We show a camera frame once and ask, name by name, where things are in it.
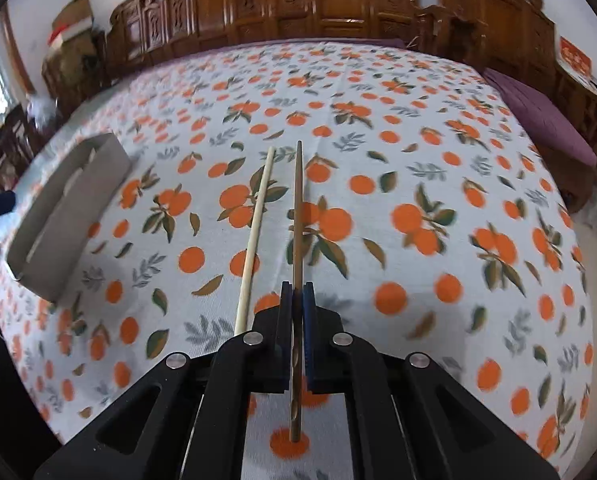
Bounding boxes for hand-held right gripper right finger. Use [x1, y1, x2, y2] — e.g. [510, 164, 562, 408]
[302, 281, 561, 480]

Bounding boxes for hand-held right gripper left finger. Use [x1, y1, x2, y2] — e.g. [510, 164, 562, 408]
[33, 281, 295, 480]

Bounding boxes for steel utensil holder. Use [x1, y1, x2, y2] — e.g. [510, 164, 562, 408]
[6, 132, 134, 303]

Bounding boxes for light wooden chopstick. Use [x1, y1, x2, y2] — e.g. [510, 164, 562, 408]
[233, 146, 277, 337]

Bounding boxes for dark brown chopstick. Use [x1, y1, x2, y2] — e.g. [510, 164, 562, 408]
[289, 141, 305, 443]

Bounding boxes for dark wooden chairs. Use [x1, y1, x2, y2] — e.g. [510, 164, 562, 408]
[0, 110, 39, 196]

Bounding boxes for white plastic bag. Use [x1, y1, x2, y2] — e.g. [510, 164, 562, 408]
[26, 95, 54, 121]

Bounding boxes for brown cardboard box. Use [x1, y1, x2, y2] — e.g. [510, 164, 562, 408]
[58, 35, 104, 71]

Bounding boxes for orange print tablecloth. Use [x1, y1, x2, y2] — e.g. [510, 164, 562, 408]
[0, 42, 597, 480]

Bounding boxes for white and red box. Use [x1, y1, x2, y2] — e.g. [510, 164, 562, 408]
[47, 17, 93, 46]

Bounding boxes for open cardboard box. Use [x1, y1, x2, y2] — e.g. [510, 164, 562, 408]
[51, 0, 94, 36]

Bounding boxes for purple seat cushion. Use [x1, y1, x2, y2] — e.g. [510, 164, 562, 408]
[328, 37, 414, 51]
[483, 67, 597, 168]

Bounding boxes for wooden chair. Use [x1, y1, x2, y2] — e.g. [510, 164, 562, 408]
[415, 5, 494, 68]

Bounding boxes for short carved wooden bench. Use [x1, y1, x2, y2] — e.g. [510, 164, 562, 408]
[435, 0, 597, 176]

